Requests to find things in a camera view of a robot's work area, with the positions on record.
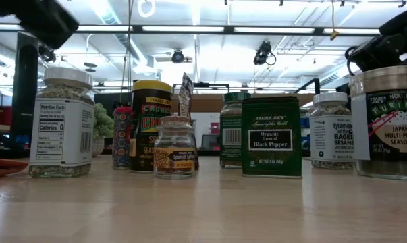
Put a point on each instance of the white-label herb spice jar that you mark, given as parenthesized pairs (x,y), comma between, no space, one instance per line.
(61,135)

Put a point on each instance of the wooden shelf with black legs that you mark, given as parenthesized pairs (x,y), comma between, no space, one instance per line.
(206,103)

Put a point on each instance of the black ceiling camera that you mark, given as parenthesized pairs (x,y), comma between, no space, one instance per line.
(177,56)

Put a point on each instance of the small saffron glass jar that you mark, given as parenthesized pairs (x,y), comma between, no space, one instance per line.
(174,158)

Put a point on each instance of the everything bagel sesame jar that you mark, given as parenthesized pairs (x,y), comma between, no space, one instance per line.
(331,135)

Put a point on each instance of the orange taco seasoning pouch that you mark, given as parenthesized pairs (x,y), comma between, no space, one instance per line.
(186,91)

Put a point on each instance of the furikake seasoning jar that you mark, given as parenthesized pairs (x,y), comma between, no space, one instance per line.
(388,135)

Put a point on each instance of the black camera on post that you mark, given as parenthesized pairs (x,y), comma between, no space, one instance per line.
(47,54)

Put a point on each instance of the patterned red-lid grinder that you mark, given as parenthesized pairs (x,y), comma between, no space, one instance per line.
(121,141)

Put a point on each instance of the blue storage bin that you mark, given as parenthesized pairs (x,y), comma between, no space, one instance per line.
(305,122)

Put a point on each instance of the green black pepper tin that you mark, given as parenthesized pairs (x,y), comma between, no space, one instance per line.
(270,141)

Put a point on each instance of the red storage bin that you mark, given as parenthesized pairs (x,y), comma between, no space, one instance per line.
(0,116)

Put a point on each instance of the black ceiling disc fixture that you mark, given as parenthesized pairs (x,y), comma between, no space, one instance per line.
(90,65)

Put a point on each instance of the green plant in white pot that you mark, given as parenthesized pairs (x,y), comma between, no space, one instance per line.
(103,125)

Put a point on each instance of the yellow-lid crunchy onion can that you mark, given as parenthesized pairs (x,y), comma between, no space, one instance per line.
(149,101)

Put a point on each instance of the black overhead light bar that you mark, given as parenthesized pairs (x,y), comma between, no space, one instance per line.
(228,29)

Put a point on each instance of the orange cloth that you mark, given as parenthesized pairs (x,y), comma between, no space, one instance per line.
(4,167)

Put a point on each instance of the green-lidded glass spice jar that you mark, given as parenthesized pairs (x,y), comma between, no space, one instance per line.
(231,135)

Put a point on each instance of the black upright post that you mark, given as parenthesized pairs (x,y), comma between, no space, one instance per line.
(24,101)

